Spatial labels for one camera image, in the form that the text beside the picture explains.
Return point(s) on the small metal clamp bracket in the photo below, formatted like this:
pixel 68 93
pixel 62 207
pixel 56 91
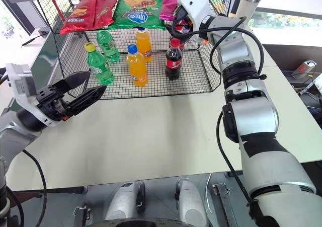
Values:
pixel 82 215

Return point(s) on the red rod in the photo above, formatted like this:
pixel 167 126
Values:
pixel 54 0

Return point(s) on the green soda bottle yellow cap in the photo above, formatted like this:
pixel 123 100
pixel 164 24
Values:
pixel 99 66

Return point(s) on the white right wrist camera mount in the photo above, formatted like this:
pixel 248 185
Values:
pixel 195 3

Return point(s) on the dark green conveyor belt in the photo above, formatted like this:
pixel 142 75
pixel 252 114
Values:
pixel 46 58

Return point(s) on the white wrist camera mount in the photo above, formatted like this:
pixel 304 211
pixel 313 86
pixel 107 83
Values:
pixel 195 3
pixel 21 86

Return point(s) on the green chip bag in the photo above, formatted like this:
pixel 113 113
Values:
pixel 138 13

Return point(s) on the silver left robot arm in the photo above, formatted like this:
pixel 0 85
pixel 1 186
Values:
pixel 15 134

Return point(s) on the dark rounded robot base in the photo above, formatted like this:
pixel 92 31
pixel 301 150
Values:
pixel 143 223

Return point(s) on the cola bottle red label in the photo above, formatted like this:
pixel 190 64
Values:
pixel 173 61

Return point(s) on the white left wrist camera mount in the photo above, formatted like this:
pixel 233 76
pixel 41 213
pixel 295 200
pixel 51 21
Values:
pixel 21 86

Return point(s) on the white tumbler black lid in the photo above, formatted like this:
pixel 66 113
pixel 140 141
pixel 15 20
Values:
pixel 247 5

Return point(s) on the silver robot leg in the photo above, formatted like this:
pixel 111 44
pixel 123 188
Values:
pixel 124 201
pixel 191 201

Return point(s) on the pink chip bag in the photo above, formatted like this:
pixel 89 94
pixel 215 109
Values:
pixel 169 3

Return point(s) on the dark side table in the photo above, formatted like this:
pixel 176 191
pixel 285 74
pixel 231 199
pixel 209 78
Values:
pixel 284 56

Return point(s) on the grey red handheld device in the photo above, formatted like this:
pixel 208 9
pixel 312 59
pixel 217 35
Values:
pixel 305 68

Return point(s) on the metal bracket strip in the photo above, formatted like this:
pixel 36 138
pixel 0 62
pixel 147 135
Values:
pixel 225 201

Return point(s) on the red chip bag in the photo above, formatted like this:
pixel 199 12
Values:
pixel 79 15
pixel 104 9

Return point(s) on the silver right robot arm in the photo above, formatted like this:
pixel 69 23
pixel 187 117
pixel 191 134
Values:
pixel 254 116

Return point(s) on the orange soda bottle blue cap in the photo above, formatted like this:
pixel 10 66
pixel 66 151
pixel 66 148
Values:
pixel 137 69

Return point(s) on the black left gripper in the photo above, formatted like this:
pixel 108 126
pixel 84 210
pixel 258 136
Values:
pixel 54 101

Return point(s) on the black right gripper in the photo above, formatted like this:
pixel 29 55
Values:
pixel 181 13

